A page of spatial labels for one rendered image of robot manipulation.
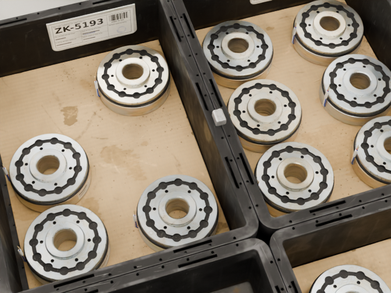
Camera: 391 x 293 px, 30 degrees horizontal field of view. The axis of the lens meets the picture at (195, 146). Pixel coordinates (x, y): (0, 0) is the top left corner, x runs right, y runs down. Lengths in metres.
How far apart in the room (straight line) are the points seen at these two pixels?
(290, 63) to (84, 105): 0.31
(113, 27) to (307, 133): 0.31
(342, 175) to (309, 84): 0.15
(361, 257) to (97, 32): 0.48
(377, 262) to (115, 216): 0.34
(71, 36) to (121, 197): 0.25
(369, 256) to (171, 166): 0.28
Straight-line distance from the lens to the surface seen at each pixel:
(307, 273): 0.93
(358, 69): 1.06
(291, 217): 0.85
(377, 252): 0.96
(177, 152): 1.00
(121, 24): 1.06
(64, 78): 1.08
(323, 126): 1.04
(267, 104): 1.02
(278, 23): 1.14
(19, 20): 1.03
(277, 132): 0.98
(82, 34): 1.06
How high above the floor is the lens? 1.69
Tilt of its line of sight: 59 degrees down
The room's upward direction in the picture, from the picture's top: 1 degrees clockwise
